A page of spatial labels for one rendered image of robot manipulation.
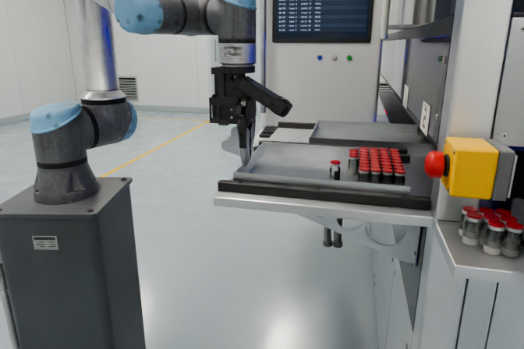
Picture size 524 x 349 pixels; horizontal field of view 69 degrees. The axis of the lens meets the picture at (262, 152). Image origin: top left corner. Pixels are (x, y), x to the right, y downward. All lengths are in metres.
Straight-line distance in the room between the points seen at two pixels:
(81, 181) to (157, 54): 6.06
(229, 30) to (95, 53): 0.44
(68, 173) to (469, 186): 0.86
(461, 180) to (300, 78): 1.16
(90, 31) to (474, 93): 0.87
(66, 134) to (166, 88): 6.03
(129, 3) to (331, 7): 1.07
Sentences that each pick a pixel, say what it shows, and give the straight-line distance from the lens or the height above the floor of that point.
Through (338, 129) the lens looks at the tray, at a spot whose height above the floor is 0.89.
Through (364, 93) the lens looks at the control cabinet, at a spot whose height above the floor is 0.97.
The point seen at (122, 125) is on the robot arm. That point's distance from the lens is 1.12.
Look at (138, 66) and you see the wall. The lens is 7.24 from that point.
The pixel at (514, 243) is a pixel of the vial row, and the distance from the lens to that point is 0.64.
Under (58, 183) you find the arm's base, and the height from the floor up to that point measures 0.84.
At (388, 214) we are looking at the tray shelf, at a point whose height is 0.88.
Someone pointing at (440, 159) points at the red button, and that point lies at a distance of 0.60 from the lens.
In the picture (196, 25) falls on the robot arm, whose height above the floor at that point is 1.20.
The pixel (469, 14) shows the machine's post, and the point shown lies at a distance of 0.66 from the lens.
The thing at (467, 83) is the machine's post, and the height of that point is 1.11.
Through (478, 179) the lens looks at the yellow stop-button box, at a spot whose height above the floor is 0.99.
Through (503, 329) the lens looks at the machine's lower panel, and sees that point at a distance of 0.85.
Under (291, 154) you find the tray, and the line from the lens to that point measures 1.01.
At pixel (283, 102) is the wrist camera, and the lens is 0.77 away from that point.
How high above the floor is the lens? 1.17
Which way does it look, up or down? 16 degrees down
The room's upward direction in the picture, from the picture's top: straight up
